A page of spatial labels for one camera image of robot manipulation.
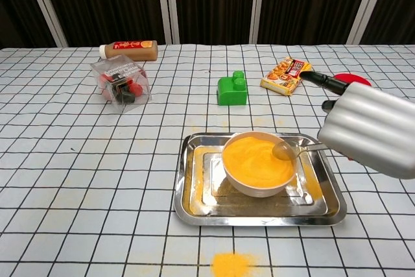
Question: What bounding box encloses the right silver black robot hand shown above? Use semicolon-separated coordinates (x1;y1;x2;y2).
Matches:
300;71;415;180

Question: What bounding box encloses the small metal spoon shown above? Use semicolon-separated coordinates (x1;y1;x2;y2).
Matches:
272;141;327;162

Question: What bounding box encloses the bowl of yellow powder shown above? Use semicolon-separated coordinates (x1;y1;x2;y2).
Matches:
221;131;299;199

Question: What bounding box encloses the rectangular steel tray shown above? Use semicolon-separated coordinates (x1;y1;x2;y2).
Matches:
174;132;348;227

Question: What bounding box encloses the white grid-patterned tablecloth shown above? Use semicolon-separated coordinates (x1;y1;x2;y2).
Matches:
0;43;415;277

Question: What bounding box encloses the red plastic disc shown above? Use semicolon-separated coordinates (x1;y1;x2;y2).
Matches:
333;73;372;88

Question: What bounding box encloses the yellow snack box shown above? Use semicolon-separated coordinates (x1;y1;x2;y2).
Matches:
260;56;313;97

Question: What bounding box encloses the green toy building block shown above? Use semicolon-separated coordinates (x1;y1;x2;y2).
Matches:
217;71;249;106

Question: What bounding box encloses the spilled yellow powder pile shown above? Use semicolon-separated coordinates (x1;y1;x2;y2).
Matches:
209;251;260;277

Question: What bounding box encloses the brown drink bottle red label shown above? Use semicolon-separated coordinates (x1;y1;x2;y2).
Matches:
99;40;159;62

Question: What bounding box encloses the clear box of capsules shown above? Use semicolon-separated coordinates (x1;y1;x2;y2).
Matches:
90;54;153;114

